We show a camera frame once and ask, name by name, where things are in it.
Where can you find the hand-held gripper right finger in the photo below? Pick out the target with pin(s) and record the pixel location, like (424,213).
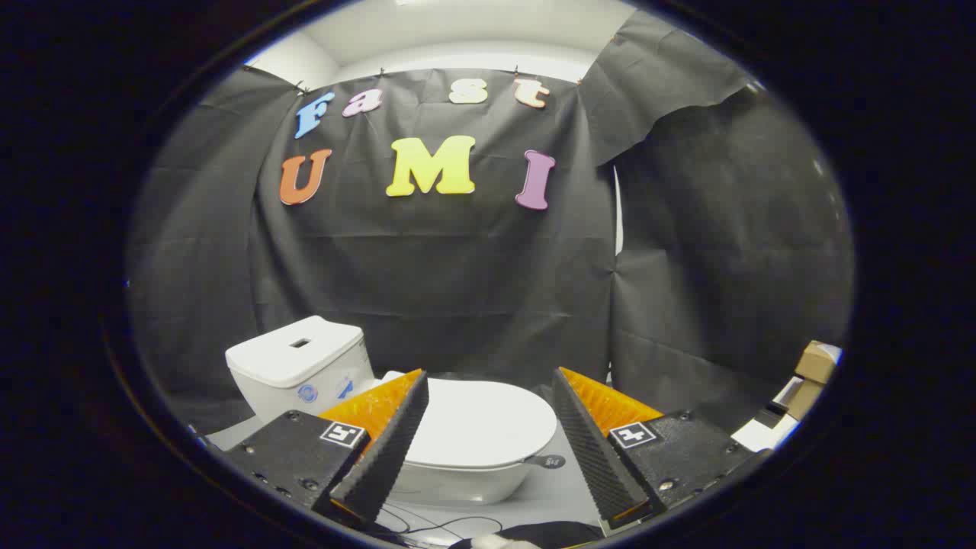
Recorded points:
(591,450)

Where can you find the brown cardboard box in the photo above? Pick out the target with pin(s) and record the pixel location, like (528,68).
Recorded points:
(814,366)

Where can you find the black backdrop cloth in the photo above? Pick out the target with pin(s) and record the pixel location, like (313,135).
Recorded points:
(457,267)

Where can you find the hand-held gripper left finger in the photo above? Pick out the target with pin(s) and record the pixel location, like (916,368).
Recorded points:
(385,450)

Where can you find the white toilet lid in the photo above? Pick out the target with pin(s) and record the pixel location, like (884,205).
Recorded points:
(480,423)

